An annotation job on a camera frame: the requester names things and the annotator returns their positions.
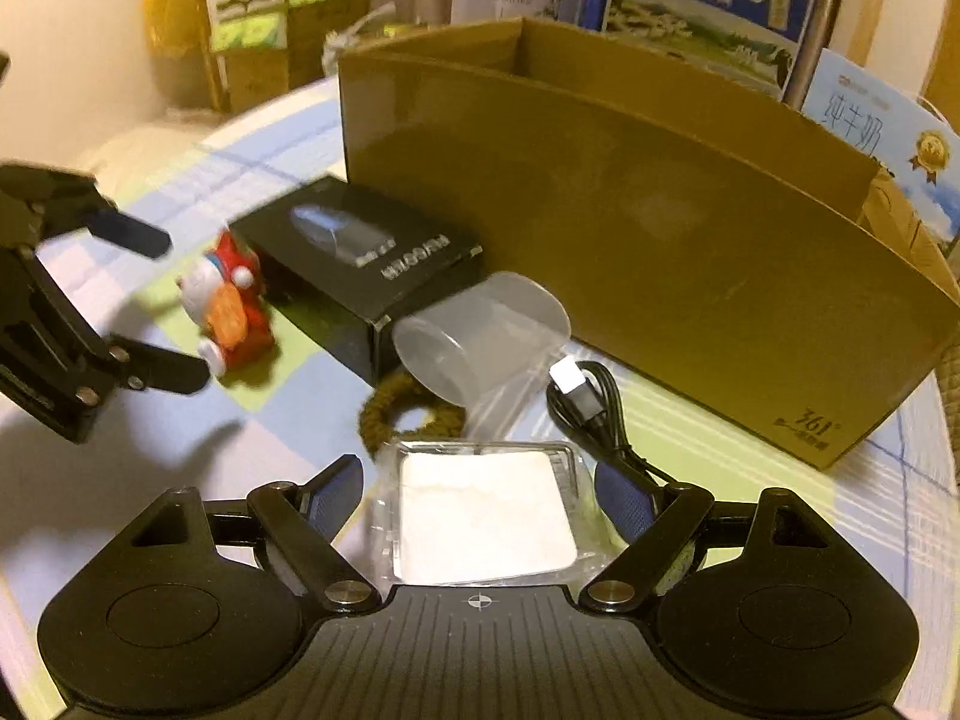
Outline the cardboard carton of green tissues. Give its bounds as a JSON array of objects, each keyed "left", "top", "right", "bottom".
[{"left": 285, "top": 0, "right": 372, "bottom": 91}]

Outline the clear packet with white pad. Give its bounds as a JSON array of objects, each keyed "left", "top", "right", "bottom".
[{"left": 367, "top": 364, "right": 627, "bottom": 586}]

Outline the red and white cat toy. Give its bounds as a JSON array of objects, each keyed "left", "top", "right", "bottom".
[{"left": 178, "top": 229, "right": 275, "bottom": 380}]

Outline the brown cardboard box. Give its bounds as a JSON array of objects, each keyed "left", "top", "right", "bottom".
[{"left": 337, "top": 15, "right": 960, "bottom": 473}]

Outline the brown fuzzy hair tie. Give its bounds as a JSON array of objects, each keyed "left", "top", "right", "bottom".
[{"left": 356, "top": 375, "right": 470, "bottom": 466}]

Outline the light blue milk carton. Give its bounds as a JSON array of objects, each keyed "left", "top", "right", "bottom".
[{"left": 799, "top": 47, "right": 960, "bottom": 241}]

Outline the yellow plastic bag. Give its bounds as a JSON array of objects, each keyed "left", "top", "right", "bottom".
[{"left": 146, "top": 0, "right": 248, "bottom": 61}]

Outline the grey plastic bag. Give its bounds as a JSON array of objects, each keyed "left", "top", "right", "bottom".
[{"left": 322, "top": 11, "right": 410, "bottom": 76}]

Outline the black product box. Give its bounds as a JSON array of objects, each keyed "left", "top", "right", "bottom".
[{"left": 229, "top": 176, "right": 485, "bottom": 383}]

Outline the clear plastic cup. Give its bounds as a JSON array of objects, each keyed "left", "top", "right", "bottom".
[{"left": 391, "top": 272, "right": 575, "bottom": 410}]

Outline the dark blue milk carton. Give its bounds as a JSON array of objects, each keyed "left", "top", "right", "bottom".
[{"left": 600, "top": 0, "right": 822, "bottom": 102}]

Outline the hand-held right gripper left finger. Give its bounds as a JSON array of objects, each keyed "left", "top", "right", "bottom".
[{"left": 112, "top": 456, "right": 380, "bottom": 612}]

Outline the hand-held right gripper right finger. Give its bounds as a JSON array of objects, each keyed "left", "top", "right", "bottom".
[{"left": 581, "top": 461, "right": 848, "bottom": 612}]

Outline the black usb cable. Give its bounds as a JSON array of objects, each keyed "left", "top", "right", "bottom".
[{"left": 546, "top": 358, "right": 676, "bottom": 492}]

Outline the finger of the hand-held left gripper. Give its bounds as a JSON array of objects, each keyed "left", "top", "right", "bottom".
[
  {"left": 90, "top": 334, "right": 212, "bottom": 396},
  {"left": 0, "top": 161, "right": 172, "bottom": 260}
]

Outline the tissue carton with white flap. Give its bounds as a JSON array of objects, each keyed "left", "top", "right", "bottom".
[{"left": 202, "top": 0, "right": 293, "bottom": 113}]

